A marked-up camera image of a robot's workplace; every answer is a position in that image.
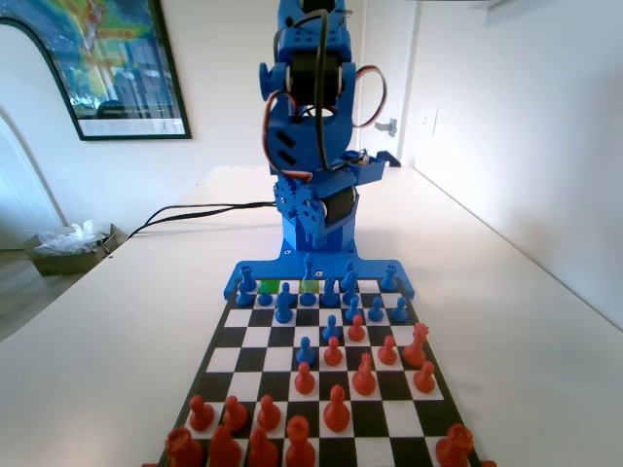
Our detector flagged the striped servo wire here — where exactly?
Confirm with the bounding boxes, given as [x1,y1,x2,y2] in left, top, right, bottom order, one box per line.
[353,65,389,129]
[263,90,315,184]

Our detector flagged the red chess knight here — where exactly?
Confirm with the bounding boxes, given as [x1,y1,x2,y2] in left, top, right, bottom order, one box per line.
[208,424,243,467]
[351,352,378,396]

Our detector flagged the framed map poster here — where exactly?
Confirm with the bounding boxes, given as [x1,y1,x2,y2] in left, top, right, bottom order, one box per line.
[0,0,193,142]

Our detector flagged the white door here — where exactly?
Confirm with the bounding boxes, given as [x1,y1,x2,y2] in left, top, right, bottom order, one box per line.
[358,0,415,169]

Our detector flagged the blue gripper camera box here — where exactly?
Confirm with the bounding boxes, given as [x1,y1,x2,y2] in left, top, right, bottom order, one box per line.
[339,149,389,188]

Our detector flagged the blue base plate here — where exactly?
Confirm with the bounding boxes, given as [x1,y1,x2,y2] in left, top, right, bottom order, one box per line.
[222,241,418,302]

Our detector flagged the red chess rook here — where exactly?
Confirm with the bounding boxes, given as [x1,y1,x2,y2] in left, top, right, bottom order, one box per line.
[435,422,476,467]
[164,426,204,467]

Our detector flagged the white light switch plate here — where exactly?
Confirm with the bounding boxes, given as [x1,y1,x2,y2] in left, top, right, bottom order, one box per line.
[420,107,440,140]

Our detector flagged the clear plastic bag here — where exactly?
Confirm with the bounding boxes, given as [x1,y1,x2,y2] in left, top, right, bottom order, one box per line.
[34,219,112,257]

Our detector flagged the white arched panel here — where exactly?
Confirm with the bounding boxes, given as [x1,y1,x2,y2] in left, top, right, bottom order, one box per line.
[0,18,70,252]

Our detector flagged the red chess bishop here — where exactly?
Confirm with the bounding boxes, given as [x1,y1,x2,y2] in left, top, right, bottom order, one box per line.
[323,383,351,433]
[247,427,280,467]

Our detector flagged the black table cable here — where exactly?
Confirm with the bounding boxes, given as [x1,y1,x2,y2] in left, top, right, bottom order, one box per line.
[127,205,276,239]
[127,199,276,238]

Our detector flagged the brown cardboard box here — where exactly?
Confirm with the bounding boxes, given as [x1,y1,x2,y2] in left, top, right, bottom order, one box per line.
[23,222,128,277]

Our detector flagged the black white chessboard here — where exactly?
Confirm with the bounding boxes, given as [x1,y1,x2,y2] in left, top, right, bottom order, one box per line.
[154,275,484,467]

